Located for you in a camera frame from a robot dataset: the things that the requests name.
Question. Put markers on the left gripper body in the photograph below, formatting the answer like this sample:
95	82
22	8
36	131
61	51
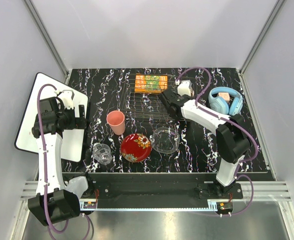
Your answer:
71	122

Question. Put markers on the beige patterned bowl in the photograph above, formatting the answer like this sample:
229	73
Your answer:
192	93

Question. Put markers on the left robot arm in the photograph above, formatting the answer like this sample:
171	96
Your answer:
55	200

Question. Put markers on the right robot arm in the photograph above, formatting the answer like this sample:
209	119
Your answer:
232	142

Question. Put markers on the white board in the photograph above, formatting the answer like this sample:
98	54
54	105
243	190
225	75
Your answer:
44	113

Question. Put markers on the clear glass cup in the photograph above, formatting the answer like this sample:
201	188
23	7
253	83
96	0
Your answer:
102	153

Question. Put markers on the pink plastic cup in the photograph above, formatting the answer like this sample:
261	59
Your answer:
116	121

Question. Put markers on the red floral plate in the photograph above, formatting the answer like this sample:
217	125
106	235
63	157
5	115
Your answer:
135	148

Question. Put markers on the orange patterned box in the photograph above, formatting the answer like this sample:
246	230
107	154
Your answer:
150	84

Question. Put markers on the clear glass bowl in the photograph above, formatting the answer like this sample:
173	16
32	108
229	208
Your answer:
165	140

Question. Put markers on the light blue headphones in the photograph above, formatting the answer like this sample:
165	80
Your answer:
218	104

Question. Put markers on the pink cube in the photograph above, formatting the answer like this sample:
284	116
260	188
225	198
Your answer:
225	96

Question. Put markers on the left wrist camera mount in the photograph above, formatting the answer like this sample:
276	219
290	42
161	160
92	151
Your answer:
67	97

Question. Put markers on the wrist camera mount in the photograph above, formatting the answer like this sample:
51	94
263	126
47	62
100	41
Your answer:
184	88
67	97

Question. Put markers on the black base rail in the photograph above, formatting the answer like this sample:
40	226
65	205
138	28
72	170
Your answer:
156	190

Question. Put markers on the wire dish rack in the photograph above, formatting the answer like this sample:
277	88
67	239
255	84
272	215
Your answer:
148	106

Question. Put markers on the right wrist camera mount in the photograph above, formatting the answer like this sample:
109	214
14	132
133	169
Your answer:
184	88

